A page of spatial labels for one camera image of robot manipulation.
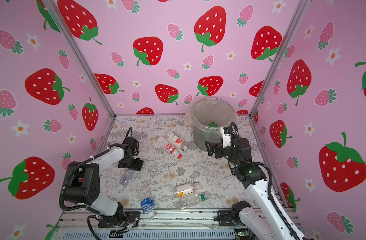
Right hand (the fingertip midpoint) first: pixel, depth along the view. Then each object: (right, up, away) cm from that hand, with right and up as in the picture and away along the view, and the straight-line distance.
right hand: (212, 140), depth 72 cm
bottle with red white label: (-20, -3, +26) cm, 33 cm away
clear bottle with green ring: (-9, -34, +9) cm, 36 cm away
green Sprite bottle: (+3, +8, +18) cm, 20 cm away
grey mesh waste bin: (+2, +15, +29) cm, 32 cm away
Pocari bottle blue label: (-36, -31, +10) cm, 49 cm away
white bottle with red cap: (-25, -6, +24) cm, 35 cm away
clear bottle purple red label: (-49, -23, +16) cm, 57 cm away
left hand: (-46, -18, +19) cm, 53 cm away
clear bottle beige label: (-14, -29, +12) cm, 34 cm away
